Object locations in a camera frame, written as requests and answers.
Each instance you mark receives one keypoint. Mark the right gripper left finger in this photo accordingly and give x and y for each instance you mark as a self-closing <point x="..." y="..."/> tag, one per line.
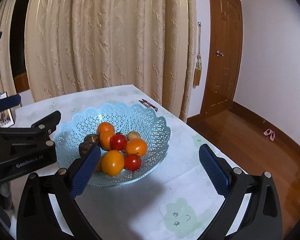
<point x="66" y="187"/>

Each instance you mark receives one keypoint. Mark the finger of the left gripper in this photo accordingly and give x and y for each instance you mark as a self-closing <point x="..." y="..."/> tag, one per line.
<point x="7" y="102"/>

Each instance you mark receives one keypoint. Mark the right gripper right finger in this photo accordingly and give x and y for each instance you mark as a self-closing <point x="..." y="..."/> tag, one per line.
<point x="229" y="184"/>

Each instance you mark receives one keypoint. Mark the large dark passion fruit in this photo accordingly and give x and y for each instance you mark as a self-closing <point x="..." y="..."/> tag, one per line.
<point x="85" y="147"/>

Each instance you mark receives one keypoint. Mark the small dark passion fruit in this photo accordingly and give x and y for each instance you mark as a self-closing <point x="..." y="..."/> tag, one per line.
<point x="92" y="138"/>

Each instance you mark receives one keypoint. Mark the red cherry tomato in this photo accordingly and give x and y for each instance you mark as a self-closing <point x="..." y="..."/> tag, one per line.
<point x="132" y="162"/>
<point x="118" y="142"/>

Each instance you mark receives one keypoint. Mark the small green-brown fruit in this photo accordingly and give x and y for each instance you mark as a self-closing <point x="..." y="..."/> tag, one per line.
<point x="133" y="135"/>

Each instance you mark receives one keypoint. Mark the photo calendar stand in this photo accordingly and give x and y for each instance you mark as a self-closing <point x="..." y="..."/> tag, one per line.
<point x="6" y="117"/>

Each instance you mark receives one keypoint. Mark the pink slippers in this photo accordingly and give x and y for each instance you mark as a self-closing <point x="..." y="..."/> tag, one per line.
<point x="269" y="133"/>

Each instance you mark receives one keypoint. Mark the beige curtain left panel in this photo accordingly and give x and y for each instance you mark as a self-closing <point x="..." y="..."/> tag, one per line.
<point x="6" y="77"/>

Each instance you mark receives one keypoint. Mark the beige curtain panel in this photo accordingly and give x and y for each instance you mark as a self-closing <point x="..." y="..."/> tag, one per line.
<point x="77" y="45"/>
<point x="6" y="77"/>

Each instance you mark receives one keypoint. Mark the light blue lattice fruit basket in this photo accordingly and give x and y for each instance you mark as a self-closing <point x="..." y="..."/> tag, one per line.
<point x="152" y="128"/>

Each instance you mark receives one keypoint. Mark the beige curtain right panel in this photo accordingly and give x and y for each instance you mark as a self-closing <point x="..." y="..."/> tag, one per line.
<point x="77" y="45"/>

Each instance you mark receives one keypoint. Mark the gold curtain tassel tieback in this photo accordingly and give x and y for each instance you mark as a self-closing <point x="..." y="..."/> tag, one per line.
<point x="198" y="67"/>

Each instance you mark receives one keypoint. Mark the dark nail clipper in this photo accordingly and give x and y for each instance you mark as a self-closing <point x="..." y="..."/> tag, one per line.
<point x="148" y="104"/>

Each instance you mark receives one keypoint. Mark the metal door knob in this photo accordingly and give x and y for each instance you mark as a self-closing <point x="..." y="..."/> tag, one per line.
<point x="219" y="53"/>

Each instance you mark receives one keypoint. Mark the brown wooden door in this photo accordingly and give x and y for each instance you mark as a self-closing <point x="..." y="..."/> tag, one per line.
<point x="226" y="35"/>

